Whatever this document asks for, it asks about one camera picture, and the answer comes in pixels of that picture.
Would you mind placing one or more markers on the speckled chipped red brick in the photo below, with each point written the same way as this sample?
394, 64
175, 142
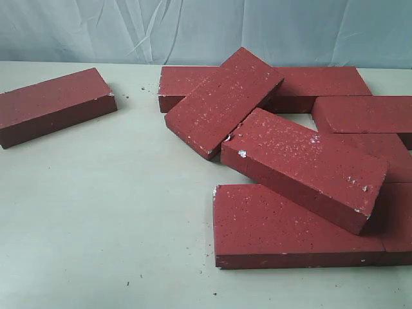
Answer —
335, 181

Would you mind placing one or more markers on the right edge red brick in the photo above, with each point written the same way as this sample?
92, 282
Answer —
364, 114

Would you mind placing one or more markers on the white fabric backdrop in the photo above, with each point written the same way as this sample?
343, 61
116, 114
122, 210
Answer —
365, 34

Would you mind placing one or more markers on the lone red brick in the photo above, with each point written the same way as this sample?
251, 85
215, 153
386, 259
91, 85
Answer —
52, 105

